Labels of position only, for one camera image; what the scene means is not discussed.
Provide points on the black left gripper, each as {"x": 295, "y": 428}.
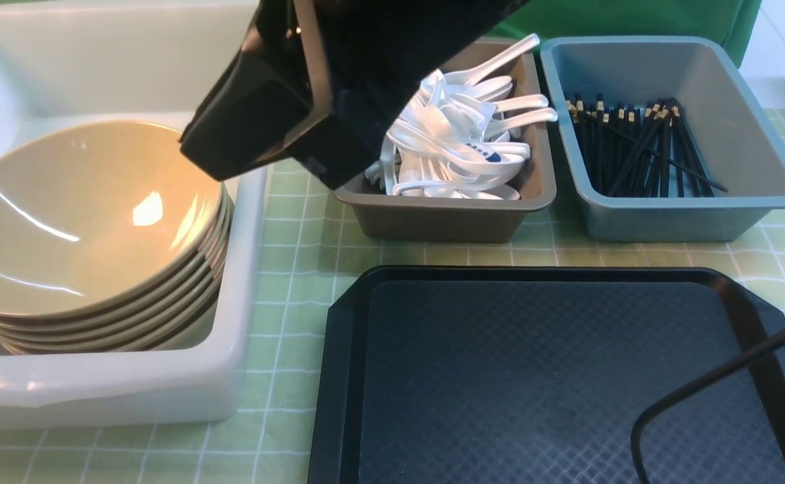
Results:
{"x": 323, "y": 81}

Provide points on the pile of white soup spoons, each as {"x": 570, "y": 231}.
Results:
{"x": 459, "y": 136}

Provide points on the brown spoon bin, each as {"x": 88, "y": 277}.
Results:
{"x": 452, "y": 220}

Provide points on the white spoon with blue logo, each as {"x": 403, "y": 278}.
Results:
{"x": 470, "y": 158}

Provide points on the green checkered tablecloth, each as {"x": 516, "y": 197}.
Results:
{"x": 312, "y": 251}

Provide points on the large white plastic bin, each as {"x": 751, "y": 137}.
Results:
{"x": 71, "y": 62}

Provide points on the black serving tray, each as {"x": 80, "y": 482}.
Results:
{"x": 514, "y": 375}

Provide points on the bundle of black chopsticks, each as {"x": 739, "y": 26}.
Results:
{"x": 647, "y": 152}

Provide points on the blue chopstick bin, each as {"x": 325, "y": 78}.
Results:
{"x": 739, "y": 147}

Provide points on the green backdrop cloth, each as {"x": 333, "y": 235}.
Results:
{"x": 726, "y": 23}

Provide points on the long-handled white spoon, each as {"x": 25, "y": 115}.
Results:
{"x": 470, "y": 77}

